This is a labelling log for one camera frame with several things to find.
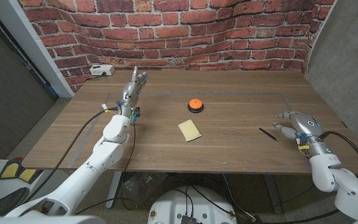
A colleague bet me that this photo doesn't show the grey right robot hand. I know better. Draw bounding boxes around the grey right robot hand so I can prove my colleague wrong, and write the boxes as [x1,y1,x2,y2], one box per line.
[272,111,334,158]

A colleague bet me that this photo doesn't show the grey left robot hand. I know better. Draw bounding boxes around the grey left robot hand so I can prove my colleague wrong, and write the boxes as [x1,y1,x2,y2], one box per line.
[116,66,148,119]

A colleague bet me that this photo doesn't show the black tweezer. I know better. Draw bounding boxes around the black tweezer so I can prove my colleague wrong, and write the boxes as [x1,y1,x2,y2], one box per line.
[259,127,278,142]

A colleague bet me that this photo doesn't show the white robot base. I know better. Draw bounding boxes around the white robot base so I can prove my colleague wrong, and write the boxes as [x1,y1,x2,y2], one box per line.
[147,185,238,224]

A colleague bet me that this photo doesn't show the orange button with black base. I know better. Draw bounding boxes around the orange button with black base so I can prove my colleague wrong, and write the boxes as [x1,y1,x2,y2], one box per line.
[187,98,205,114]

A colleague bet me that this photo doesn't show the yellow sponge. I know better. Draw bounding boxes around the yellow sponge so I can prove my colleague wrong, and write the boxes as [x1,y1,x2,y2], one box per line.
[177,119,203,142]

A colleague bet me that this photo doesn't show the white power strip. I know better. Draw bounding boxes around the white power strip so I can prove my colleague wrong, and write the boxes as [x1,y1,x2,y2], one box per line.
[89,64,116,77]

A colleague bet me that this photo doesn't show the red brick printed backdrop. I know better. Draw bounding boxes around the red brick printed backdrop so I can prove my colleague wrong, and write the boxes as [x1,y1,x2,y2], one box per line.
[17,0,337,94]

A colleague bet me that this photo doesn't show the grey metal table leg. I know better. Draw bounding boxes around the grey metal table leg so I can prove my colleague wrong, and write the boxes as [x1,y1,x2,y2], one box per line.
[105,170,123,209]
[262,174,283,214]

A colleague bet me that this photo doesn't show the clear plastic bag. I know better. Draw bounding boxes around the clear plastic bag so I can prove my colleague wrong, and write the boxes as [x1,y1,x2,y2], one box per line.
[122,172,165,202]

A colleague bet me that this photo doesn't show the black and yellow foot pedal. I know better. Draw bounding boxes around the black and yellow foot pedal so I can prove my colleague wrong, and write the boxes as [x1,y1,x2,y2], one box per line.
[0,157,40,185]

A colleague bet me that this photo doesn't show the dark shoe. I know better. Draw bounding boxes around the dark shoe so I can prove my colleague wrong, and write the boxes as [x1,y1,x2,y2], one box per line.
[0,187,30,216]

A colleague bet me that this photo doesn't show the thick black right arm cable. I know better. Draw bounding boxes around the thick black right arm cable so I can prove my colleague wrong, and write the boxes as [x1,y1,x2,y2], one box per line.
[319,131,358,183]

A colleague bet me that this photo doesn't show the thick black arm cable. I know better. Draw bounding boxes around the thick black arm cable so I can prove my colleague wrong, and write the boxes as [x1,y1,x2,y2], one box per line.
[22,106,121,205]
[319,131,358,183]

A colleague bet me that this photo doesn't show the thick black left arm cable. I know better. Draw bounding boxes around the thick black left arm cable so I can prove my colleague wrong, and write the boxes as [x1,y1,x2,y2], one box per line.
[22,106,121,205]

